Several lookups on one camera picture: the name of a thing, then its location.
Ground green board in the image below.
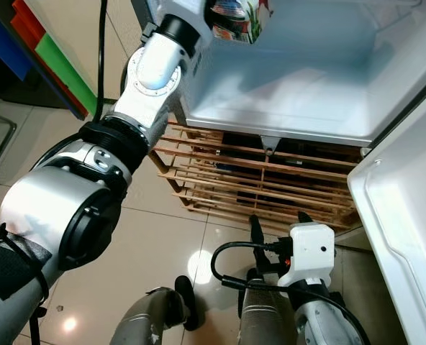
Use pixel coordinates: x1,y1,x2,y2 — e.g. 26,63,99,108
35,32,103,120

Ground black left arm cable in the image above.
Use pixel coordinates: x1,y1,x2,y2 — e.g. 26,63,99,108
94,0,111,121

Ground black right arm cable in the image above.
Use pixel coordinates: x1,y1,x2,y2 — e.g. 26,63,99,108
210,241,372,345

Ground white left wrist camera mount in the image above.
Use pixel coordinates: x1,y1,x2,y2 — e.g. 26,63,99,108
170,0,217,24

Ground robot left leg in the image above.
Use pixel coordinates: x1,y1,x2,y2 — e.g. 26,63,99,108
110,276,197,345

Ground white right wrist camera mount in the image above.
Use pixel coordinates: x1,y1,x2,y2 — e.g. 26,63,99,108
278,222,337,290

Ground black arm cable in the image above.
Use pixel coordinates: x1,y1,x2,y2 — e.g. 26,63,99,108
210,241,372,345
94,0,111,121

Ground robot right leg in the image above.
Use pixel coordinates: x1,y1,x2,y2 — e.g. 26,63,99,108
237,269,309,345

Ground colourful drink carton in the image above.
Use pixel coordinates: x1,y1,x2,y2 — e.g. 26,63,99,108
211,0,273,45

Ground metal tube frame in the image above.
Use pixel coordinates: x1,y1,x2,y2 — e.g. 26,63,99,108
0,108,19,185

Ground small fridge body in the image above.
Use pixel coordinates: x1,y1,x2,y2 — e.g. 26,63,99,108
130,0,426,150

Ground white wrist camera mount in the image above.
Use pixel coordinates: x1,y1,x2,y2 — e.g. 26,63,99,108
170,0,217,24
278,222,337,290

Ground blue board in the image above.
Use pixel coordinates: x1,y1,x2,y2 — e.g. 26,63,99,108
0,4,32,81

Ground beige cupboard doors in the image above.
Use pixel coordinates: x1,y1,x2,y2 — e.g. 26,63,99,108
26,0,145,109

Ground robot leg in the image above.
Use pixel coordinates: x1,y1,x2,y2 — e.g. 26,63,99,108
237,269,309,345
110,276,197,345

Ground wooden wine rack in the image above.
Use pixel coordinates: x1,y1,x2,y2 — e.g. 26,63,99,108
147,119,371,236

